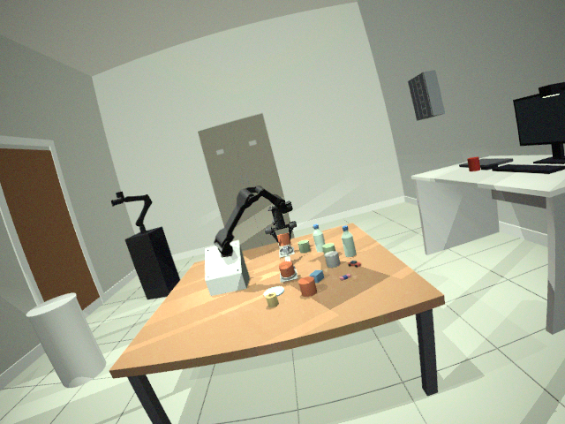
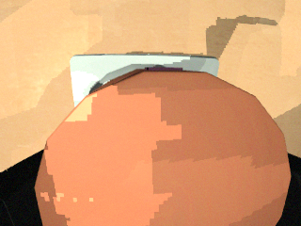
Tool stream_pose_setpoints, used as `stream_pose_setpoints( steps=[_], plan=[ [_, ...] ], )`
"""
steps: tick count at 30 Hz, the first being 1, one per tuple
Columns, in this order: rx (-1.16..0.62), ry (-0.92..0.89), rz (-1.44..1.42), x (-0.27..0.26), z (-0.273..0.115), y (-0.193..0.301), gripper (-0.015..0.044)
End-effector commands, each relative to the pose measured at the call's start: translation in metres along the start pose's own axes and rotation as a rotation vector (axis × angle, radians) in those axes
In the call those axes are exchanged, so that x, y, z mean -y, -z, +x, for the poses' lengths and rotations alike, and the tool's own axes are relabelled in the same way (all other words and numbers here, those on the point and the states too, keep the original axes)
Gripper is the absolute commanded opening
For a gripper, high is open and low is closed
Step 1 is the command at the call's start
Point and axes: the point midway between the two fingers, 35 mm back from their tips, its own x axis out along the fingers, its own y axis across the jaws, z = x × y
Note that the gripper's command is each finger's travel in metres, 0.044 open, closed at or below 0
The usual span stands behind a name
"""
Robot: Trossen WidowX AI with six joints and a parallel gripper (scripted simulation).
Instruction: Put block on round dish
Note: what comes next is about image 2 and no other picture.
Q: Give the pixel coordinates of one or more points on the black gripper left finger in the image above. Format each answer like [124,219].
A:
[18,199]

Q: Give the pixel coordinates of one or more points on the orange cylinder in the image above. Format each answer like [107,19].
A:
[164,147]

